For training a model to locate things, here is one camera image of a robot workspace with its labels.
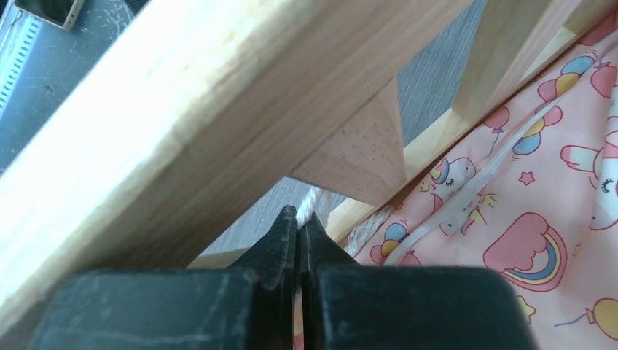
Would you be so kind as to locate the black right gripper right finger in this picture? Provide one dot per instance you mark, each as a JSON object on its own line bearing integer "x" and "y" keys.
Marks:
{"x": 346, "y": 305}

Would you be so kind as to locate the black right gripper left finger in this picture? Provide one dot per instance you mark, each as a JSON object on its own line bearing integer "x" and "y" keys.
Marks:
{"x": 247, "y": 305}

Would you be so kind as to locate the wooden slatted pet bed frame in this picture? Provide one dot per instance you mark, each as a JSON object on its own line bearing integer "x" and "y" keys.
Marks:
{"x": 200, "y": 107}

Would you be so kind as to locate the pink unicorn print cushion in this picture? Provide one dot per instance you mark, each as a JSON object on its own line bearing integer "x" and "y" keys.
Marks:
{"x": 530, "y": 193}

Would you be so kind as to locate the silver smartphone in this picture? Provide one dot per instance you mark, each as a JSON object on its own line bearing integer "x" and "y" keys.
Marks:
{"x": 60, "y": 13}

